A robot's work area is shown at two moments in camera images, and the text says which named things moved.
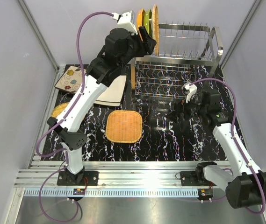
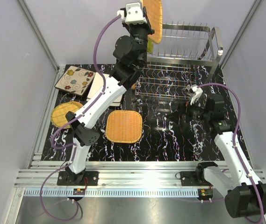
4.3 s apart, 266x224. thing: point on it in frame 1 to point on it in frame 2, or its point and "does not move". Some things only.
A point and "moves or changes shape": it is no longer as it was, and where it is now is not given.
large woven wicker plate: [124, 126] does not move
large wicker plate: [155, 28] moves or changes shape
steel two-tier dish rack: [185, 53] does not move
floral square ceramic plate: [71, 80] does not move
